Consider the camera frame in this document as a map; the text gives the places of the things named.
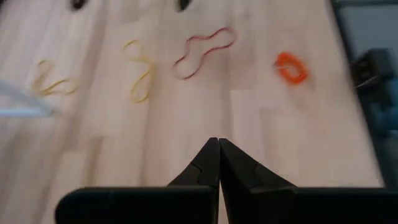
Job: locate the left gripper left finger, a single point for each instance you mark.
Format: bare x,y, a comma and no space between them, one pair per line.
140,205

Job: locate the orange coil wristband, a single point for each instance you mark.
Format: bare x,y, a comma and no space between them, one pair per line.
298,77

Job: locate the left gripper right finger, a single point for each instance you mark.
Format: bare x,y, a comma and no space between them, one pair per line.
280,205

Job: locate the yellow rubber band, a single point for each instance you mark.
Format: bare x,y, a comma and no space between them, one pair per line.
150,71
49,90

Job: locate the red rubber band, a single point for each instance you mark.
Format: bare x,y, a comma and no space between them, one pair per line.
187,46

